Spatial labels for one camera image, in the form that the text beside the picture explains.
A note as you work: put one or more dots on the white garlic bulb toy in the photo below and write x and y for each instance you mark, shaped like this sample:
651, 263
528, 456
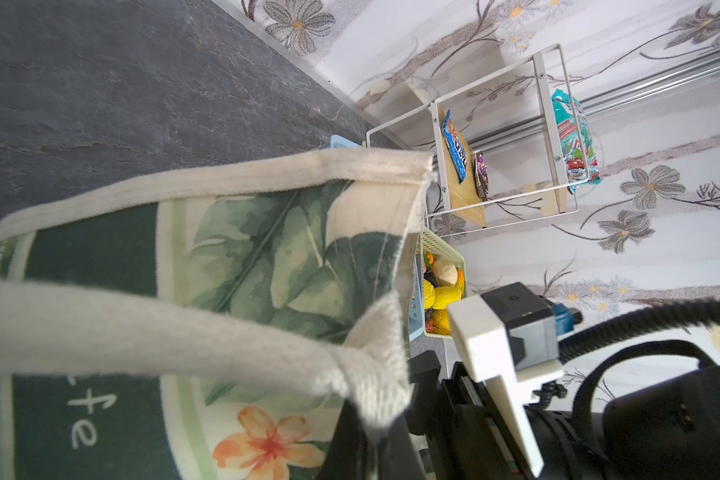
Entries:
445, 272

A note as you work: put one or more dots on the canvas tote bag floral print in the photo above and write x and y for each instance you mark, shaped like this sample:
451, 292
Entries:
207, 323

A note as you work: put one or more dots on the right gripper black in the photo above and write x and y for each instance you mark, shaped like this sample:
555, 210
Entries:
465, 434

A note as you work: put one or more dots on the orange mango toy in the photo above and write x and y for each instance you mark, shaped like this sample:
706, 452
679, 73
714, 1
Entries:
440, 323

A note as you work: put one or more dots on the white wire wooden shelf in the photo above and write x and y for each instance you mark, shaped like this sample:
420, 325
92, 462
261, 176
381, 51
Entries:
508, 115

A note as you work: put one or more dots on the purple candy bag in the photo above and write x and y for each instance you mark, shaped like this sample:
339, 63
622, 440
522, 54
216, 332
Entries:
481, 177

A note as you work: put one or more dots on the blue candy bag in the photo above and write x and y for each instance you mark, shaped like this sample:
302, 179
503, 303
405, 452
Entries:
455, 148

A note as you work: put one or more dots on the teal snack packet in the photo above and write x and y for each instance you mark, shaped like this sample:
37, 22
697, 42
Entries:
576, 141

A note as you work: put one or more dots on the blue plastic basket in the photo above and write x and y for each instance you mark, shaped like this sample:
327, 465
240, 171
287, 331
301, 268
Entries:
408, 280

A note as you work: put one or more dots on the yellow lemon toy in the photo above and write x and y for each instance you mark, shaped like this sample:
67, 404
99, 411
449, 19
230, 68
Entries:
429, 295

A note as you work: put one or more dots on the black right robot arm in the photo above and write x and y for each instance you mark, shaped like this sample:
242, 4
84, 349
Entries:
669, 430

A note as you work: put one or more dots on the green plastic basket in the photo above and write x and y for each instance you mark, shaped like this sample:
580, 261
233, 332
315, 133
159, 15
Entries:
432, 247

